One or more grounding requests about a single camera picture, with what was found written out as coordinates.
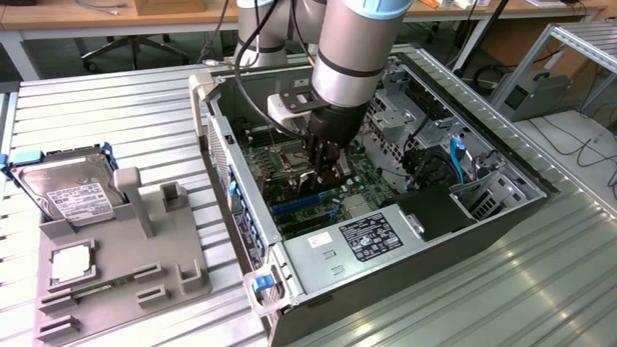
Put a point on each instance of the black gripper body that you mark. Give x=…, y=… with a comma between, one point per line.
x=337, y=124

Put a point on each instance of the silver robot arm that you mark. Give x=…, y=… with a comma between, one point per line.
x=346, y=47

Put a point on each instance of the CPU socket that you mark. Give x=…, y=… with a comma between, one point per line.
x=289, y=159

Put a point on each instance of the green motherboard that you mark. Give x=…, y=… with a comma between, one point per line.
x=366, y=170

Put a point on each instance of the silver chipset heatsink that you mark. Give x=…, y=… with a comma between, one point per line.
x=361, y=206

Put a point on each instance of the blue expansion slot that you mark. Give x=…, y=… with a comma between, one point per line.
x=296, y=204

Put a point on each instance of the perforated silver disk cage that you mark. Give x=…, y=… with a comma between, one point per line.
x=390, y=123

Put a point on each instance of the black RAM slot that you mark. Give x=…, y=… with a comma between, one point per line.
x=257, y=132
x=263, y=140

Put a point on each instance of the black expansion slot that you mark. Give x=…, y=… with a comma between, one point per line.
x=305, y=219

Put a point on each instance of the silver power supply unit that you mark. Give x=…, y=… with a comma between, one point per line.
x=328, y=253

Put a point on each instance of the black plastic shroud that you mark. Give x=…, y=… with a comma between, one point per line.
x=429, y=213

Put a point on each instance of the open black PC case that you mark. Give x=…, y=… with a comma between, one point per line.
x=433, y=260

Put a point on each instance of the blue case latch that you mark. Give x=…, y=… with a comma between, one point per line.
x=261, y=282

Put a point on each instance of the black office chair base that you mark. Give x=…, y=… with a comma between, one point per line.
x=426, y=27
x=137, y=45

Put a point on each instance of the silver disk bay tray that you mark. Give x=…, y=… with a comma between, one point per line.
x=486, y=202

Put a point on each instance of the orange white small box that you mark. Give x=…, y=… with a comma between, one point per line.
x=433, y=3

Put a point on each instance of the wooden desk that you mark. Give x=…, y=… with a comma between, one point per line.
x=72, y=18
x=457, y=12

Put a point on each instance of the grey box device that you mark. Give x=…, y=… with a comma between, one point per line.
x=534, y=97

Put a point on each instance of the brown cardboard box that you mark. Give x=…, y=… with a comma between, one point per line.
x=168, y=7

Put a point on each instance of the grey parts rack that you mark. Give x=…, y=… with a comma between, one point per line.
x=120, y=260

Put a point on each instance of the hard disk in blue carrier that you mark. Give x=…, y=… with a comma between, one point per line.
x=72, y=191

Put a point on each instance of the green RAM stick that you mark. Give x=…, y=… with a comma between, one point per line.
x=103, y=286

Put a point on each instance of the silver CPU chip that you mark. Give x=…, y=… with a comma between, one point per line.
x=72, y=264

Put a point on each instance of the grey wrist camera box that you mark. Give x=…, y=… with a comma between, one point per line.
x=289, y=112

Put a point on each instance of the aluminium profile frame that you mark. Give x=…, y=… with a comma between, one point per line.
x=578, y=38

